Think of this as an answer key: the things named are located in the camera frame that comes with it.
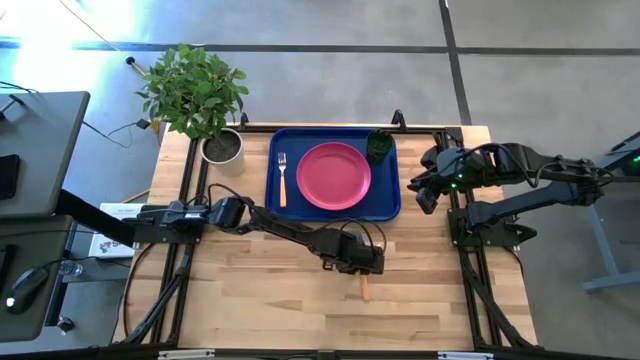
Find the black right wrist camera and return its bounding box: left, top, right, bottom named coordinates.
left=416, top=187, right=441, bottom=216

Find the black keyboard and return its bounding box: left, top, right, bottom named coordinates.
left=0, top=153, right=21, bottom=202

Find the pink plastic plate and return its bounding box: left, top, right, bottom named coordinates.
left=295, top=141, right=373, bottom=212

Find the blue plastic tray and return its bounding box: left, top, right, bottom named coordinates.
left=264, top=127, right=402, bottom=223

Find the black aluminium table frame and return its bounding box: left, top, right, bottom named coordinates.
left=119, top=108, right=539, bottom=351

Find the green leafy plant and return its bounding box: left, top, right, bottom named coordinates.
left=134, top=43, right=250, bottom=141

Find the white plant pot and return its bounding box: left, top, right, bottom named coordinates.
left=199, top=127, right=246, bottom=179

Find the clear plastic bottle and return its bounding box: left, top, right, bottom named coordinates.
left=58, top=259, right=84, bottom=278

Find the white metal bracket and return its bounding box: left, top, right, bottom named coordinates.
left=438, top=351, right=495, bottom=360
left=158, top=349, right=216, bottom=360

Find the black computer mouse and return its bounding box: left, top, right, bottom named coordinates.
left=4, top=266, right=50, bottom=316

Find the white printed sheet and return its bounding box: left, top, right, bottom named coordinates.
left=88, top=201, right=142, bottom=260

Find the green textured cup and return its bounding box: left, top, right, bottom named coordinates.
left=365, top=128, right=395, bottom=166

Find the gray desk top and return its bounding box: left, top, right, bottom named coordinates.
left=0, top=91, right=92, bottom=220
left=0, top=214, right=74, bottom=343

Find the fork with orange handle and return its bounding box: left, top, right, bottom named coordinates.
left=277, top=151, right=289, bottom=209

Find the stand leg with black foot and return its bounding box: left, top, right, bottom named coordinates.
left=124, top=55, right=147, bottom=77

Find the black power cable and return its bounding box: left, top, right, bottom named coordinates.
left=82, top=118, right=161, bottom=150

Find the black diagonal beam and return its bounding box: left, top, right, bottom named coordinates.
left=54, top=188, right=144, bottom=247

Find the gray metal table frame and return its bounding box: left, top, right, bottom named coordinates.
left=551, top=130, right=640, bottom=294

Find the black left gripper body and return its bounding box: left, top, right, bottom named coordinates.
left=323, top=232, right=386, bottom=276

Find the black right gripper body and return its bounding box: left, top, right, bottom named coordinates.
left=423, top=147, right=474, bottom=194

